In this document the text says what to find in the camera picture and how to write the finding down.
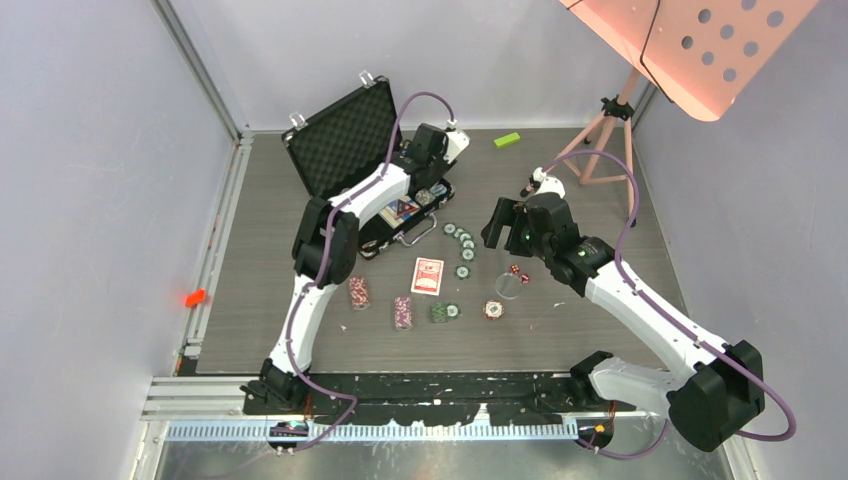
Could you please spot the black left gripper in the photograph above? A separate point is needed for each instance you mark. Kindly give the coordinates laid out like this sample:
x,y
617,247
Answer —
x,y
444,165

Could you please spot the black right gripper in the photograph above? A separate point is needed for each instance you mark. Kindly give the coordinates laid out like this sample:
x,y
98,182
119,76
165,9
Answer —
x,y
503,215

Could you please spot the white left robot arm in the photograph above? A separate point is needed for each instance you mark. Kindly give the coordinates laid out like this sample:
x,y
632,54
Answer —
x,y
327,244

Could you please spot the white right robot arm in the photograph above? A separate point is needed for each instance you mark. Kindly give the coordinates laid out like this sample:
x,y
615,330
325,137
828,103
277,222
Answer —
x,y
707,388

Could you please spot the black poker set case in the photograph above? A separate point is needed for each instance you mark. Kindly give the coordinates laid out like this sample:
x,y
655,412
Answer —
x,y
338,147

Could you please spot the grey chip row in case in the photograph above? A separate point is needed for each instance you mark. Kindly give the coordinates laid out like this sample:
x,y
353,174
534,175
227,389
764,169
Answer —
x,y
425,197

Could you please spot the card deck in case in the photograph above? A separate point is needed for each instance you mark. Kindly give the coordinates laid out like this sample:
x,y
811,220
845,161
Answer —
x,y
397,212

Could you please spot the green block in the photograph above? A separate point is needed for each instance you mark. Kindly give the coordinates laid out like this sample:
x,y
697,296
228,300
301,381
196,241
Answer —
x,y
506,140

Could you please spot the green 20 chip lone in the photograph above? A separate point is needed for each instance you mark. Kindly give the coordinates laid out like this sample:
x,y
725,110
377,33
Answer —
x,y
462,272

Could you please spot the clear dealer button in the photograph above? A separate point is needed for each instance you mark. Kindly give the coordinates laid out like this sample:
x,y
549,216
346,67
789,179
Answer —
x,y
508,285

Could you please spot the red 100 chip stack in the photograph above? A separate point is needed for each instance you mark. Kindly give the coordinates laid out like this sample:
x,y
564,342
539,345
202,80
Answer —
x,y
493,309

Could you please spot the red playing card box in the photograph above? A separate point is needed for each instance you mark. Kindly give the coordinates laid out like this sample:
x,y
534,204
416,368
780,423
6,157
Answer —
x,y
427,276

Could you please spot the green 20 chip beside stack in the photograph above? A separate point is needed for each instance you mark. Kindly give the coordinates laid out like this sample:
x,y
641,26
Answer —
x,y
452,310

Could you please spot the green chip stack lying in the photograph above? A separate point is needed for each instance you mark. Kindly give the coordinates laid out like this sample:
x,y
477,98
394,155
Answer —
x,y
439,313

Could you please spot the purple white chip roll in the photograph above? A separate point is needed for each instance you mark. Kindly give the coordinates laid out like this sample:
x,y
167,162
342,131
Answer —
x,y
403,313

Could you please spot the red white chip roll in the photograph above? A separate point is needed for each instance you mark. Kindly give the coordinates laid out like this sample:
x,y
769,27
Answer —
x,y
359,294

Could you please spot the pink tripod stand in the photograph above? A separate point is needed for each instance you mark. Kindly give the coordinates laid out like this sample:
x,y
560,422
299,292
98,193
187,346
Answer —
x,y
596,135

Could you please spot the pink perforated panel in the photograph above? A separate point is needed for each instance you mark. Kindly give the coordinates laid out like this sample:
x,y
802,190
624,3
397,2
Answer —
x,y
701,54

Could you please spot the orange clip on rail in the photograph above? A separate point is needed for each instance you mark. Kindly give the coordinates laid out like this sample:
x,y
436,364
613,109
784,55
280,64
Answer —
x,y
195,298

